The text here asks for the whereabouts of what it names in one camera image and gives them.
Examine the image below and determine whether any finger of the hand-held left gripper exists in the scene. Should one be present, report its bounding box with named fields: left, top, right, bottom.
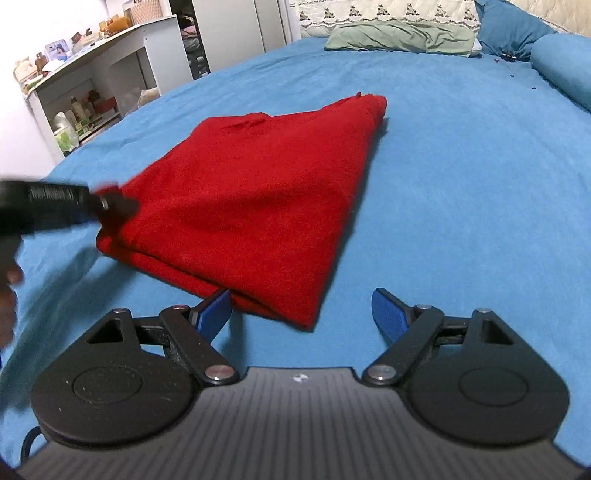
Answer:
left=89, top=185, right=140, bottom=230

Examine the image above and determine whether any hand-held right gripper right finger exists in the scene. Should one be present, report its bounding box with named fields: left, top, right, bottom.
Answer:
left=361, top=287, right=515, bottom=387

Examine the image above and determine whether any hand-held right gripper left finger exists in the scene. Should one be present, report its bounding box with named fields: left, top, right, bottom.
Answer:
left=85, top=288, right=241, bottom=387

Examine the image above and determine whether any red knit sweater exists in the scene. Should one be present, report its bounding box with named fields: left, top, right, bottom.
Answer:
left=95, top=93, right=387, bottom=331

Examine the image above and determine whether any person's left hand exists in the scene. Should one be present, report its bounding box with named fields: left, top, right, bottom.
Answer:
left=0, top=233, right=25, bottom=352

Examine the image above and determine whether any white desk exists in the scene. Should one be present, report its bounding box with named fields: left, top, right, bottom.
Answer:
left=25, top=14, right=193, bottom=160

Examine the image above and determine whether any woven basket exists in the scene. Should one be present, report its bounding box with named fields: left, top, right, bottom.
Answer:
left=130, top=0, right=171, bottom=26

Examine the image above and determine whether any white wardrobe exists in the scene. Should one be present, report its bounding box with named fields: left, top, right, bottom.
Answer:
left=168, top=0, right=301, bottom=75

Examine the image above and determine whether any green pillow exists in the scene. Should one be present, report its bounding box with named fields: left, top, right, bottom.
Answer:
left=324, top=19, right=476, bottom=57

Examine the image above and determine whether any white embroidered pillow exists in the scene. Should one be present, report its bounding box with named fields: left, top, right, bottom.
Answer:
left=298, top=0, right=481, bottom=38

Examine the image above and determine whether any blue duvet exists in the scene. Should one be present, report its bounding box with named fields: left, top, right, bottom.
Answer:
left=530, top=33, right=591, bottom=112

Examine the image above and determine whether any blue pillow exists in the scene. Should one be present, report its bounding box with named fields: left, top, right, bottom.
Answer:
left=475, top=0, right=557, bottom=62

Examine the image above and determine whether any cream padded headboard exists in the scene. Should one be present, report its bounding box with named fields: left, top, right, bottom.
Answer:
left=505, top=0, right=591, bottom=34

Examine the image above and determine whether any picture frame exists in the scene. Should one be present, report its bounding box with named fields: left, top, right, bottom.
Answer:
left=44, top=40, right=71, bottom=64

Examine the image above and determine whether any black cable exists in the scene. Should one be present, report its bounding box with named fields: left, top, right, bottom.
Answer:
left=20, top=425, right=47, bottom=462

